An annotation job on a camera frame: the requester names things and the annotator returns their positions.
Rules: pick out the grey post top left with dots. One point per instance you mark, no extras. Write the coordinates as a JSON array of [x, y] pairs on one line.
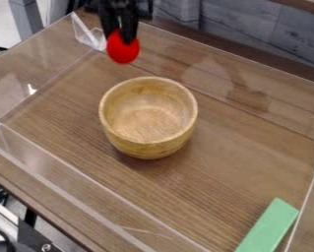
[[28, 17]]

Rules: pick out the clear acrylic corner bracket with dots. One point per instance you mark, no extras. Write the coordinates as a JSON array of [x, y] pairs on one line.
[[92, 37]]

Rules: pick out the clear acrylic enclosure wall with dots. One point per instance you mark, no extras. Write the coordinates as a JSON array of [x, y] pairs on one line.
[[193, 202]]

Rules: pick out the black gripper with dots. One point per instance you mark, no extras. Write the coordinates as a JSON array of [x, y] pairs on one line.
[[131, 9]]

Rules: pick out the green rectangular block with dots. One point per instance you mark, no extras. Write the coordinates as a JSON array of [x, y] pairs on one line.
[[271, 228]]

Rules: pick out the red plush fruit green top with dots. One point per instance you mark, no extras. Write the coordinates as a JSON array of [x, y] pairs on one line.
[[123, 53]]

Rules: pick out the black device bottom left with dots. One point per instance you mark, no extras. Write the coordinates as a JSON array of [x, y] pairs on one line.
[[21, 238]]

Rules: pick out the wooden bowl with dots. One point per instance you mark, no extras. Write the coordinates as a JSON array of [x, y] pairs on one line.
[[149, 116]]

